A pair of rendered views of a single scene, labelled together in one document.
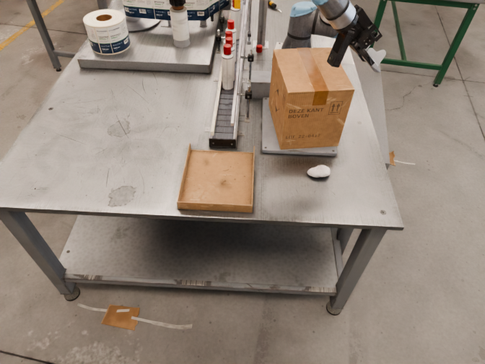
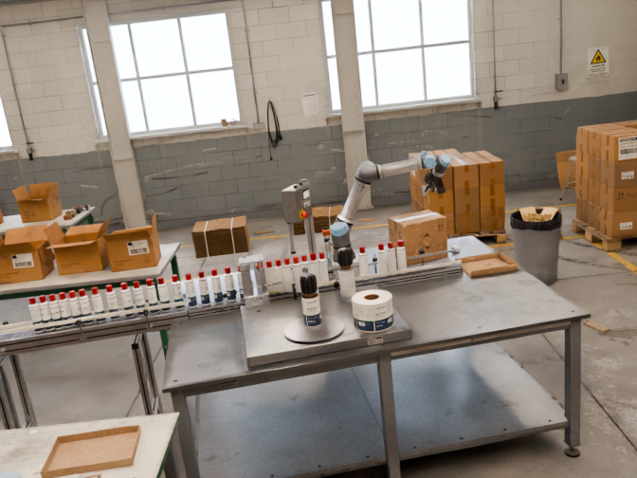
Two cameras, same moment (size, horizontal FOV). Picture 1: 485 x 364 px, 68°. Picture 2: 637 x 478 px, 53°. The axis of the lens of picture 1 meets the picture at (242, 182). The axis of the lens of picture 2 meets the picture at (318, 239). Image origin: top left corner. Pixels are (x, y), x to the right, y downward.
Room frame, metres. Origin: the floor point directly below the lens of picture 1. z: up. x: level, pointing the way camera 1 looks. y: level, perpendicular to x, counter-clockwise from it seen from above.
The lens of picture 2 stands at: (2.49, 3.62, 2.23)
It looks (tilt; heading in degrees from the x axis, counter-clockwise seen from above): 16 degrees down; 261
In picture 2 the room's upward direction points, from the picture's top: 6 degrees counter-clockwise
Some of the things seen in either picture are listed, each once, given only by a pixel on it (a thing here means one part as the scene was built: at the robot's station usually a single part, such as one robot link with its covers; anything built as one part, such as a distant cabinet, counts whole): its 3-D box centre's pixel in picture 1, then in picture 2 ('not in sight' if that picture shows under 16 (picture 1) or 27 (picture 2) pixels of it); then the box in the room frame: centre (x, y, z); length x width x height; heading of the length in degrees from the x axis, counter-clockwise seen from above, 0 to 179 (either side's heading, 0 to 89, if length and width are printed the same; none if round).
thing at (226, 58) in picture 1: (227, 67); (401, 257); (1.44, 0.08, 0.98); 0.05 x 0.05 x 0.20
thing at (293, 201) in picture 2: not in sight; (297, 203); (2.01, -0.02, 1.38); 0.17 x 0.10 x 0.19; 54
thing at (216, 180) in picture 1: (219, 175); (485, 264); (0.91, 0.09, 0.85); 0.30 x 0.26 x 0.04; 179
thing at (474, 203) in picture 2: not in sight; (454, 194); (-0.24, -3.25, 0.45); 1.20 x 0.84 x 0.89; 82
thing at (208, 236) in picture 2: not in sight; (221, 236); (2.45, -4.09, 0.16); 0.65 x 0.54 x 0.32; 174
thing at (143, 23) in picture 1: (133, 19); (314, 328); (2.09, 0.66, 0.89); 0.31 x 0.31 x 0.01
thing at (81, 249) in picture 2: not in sight; (82, 245); (3.53, -1.47, 0.96); 0.53 x 0.45 x 0.37; 82
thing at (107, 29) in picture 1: (107, 32); (373, 310); (1.79, 0.72, 0.95); 0.20 x 0.20 x 0.14
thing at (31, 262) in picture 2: not in sight; (21, 253); (3.99, -1.47, 0.97); 0.45 x 0.38 x 0.37; 83
